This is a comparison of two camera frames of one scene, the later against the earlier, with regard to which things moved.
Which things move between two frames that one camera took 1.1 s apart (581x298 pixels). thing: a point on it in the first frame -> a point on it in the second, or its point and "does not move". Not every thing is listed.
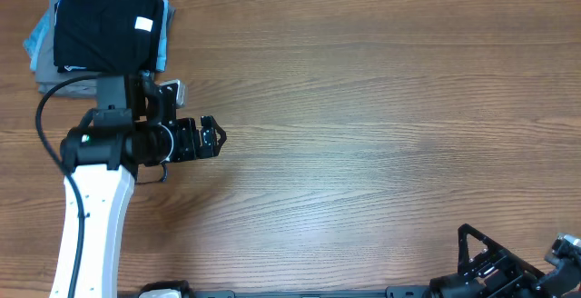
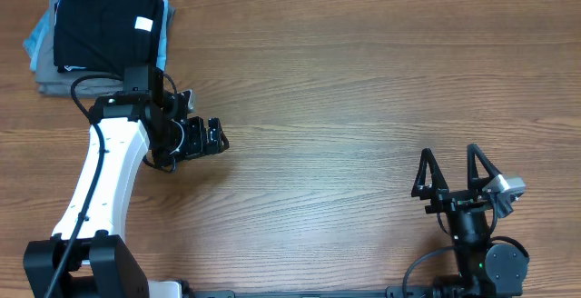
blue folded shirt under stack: [33, 43] does not move
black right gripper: [499, 267] -> [457, 199]
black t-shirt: [108, 22] does not move
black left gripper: [191, 147] does not move
